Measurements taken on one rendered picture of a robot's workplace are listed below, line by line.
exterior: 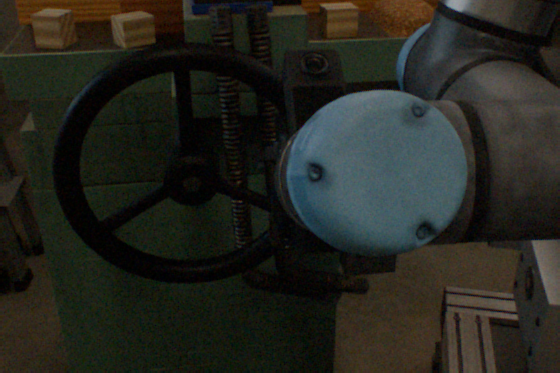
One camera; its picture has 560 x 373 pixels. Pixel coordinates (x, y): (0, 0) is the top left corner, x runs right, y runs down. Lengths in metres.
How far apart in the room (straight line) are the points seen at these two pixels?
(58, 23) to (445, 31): 0.54
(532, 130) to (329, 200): 0.11
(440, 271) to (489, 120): 1.64
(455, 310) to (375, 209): 1.18
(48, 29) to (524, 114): 0.64
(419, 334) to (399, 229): 1.45
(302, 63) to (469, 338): 0.97
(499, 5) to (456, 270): 1.58
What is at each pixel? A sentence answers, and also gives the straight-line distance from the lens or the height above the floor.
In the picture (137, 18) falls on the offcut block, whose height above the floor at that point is 0.94.
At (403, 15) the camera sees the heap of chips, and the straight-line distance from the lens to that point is 0.89.
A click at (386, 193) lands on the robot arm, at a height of 0.99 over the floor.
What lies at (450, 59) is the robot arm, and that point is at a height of 1.00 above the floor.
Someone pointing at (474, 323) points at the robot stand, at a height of 0.23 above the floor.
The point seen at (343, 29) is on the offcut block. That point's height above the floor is 0.91.
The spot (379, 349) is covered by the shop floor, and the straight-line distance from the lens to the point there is 1.65.
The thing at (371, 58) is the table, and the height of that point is 0.87.
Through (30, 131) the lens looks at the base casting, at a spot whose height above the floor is 0.80.
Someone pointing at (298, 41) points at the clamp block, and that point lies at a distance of 0.73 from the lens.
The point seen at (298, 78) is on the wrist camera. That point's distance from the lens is 0.49.
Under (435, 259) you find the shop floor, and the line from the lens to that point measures 1.99.
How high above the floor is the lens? 1.12
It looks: 27 degrees down
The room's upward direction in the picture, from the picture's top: straight up
